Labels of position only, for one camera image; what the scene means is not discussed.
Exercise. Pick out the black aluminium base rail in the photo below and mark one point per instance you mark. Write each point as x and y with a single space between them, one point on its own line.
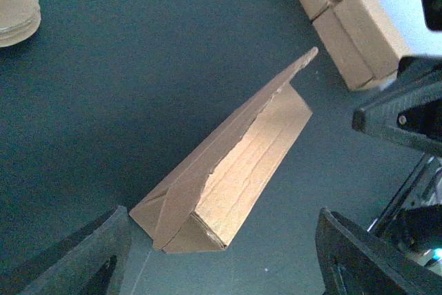
427 165

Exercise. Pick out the folded cardboard box front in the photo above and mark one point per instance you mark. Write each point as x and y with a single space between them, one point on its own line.
362 41

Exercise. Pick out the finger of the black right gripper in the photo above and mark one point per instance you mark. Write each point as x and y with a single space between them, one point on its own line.
408 114

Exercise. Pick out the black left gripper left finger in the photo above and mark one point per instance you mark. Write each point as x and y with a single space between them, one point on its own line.
90 261

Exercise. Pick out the stack of flat cardboard blanks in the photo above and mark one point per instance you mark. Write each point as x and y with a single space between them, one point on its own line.
20 19

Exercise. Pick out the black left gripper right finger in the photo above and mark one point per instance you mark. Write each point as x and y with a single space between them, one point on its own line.
354 261

